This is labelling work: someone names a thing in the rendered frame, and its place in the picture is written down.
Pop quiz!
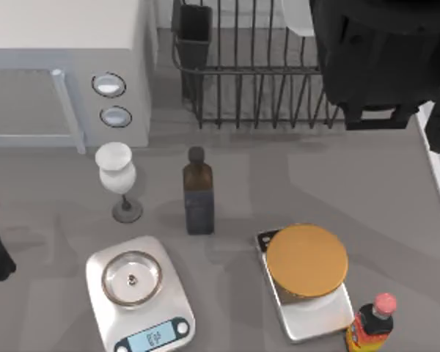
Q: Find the brown bottle with dark label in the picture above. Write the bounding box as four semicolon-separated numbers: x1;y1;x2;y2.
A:
182;146;217;236

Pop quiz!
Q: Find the white goblet with grey foot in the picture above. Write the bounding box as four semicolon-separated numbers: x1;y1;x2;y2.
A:
94;142;144;224

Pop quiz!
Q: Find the silver scale with blue display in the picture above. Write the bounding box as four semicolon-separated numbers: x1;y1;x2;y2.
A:
84;235;197;352

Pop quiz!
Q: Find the pale microwave oven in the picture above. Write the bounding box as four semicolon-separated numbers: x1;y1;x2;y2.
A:
0;0;158;155

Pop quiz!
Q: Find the silver scale with orange platform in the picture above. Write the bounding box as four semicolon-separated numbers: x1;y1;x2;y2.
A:
255;224;356;343

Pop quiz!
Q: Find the small microwave knob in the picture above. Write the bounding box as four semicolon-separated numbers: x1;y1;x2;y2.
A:
99;105;133;129

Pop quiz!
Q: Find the large microwave knob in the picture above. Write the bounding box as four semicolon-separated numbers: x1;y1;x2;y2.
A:
91;71;128;100

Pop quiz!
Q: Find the black cutlery holder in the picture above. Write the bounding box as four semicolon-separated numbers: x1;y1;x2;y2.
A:
170;0;214;70

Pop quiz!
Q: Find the glass microwave door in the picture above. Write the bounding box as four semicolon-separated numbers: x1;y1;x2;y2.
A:
0;67;87;155

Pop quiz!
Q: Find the dark bottle with pink cap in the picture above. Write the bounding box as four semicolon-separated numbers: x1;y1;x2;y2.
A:
344;292;398;352

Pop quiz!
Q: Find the dark wire dish rack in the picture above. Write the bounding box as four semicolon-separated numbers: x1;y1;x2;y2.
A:
170;0;348;131

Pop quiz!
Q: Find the pale microwave door handle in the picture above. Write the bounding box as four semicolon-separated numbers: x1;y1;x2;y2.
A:
50;68;87;155

